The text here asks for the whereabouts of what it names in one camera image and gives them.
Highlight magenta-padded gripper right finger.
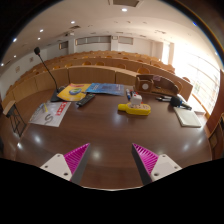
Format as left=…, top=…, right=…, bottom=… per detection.
left=131, top=142, right=183, bottom=186

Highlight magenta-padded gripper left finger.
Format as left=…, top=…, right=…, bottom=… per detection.
left=39, top=142, right=91, bottom=186

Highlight white charger block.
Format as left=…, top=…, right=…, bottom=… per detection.
left=130, top=92, right=144, bottom=108

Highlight yellow power strip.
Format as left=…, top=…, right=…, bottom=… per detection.
left=117, top=102, right=152, bottom=117

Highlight white sheet with red print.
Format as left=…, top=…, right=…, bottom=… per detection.
left=28, top=100, right=72, bottom=128

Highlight white notebook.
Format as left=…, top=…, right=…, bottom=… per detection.
left=172, top=106, right=203, bottom=129

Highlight black remote control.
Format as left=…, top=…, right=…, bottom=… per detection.
left=75, top=93, right=96, bottom=108

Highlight black handheld microphone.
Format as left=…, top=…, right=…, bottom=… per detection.
left=170, top=95, right=193, bottom=111

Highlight yellow book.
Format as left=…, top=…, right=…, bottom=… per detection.
left=56, top=82, right=92, bottom=102

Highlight black gooseneck microphone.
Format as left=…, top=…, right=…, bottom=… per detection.
left=33, top=46, right=67, bottom=103

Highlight wooden shelf unit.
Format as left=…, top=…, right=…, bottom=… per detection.
left=208, top=113, right=224, bottom=160

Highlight wooden desk organizer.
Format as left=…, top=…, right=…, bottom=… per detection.
left=134, top=73, right=180, bottom=98

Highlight blue booklet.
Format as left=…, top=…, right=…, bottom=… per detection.
left=85, top=82, right=126, bottom=97

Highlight black-framed wooden stand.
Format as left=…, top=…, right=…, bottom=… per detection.
left=2, top=100, right=28, bottom=138

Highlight large window with railing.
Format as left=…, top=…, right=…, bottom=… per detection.
left=171, top=43, right=218, bottom=115

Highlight rows of wooden lecture seats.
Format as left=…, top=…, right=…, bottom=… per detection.
left=4, top=49, right=194, bottom=98

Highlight round ceiling lights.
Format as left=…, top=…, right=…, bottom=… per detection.
left=0, top=7, right=129, bottom=68

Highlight large square ceiling vent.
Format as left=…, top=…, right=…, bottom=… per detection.
left=112, top=0, right=141, bottom=8

